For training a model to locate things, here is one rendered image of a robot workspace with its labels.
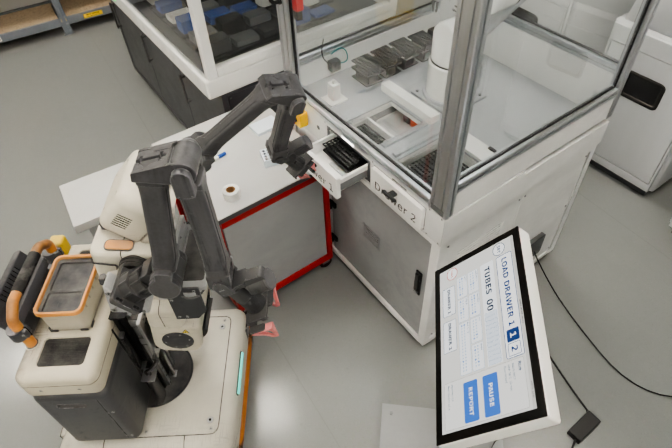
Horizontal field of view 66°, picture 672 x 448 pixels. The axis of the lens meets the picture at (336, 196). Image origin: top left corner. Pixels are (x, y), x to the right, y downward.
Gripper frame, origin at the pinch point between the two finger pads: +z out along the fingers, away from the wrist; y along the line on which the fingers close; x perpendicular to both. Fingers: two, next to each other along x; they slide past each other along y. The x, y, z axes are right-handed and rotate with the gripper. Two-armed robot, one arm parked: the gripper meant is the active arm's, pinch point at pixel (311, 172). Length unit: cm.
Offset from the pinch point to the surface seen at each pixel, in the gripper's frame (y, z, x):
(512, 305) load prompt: 13, -21, -94
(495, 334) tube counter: 5, -21, -96
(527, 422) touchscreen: -3, -31, -115
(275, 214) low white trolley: -25.9, 18.5, 15.4
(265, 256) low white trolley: -46, 33, 15
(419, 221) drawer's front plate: 13.2, 14.4, -41.3
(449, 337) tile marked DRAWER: -5, -14, -86
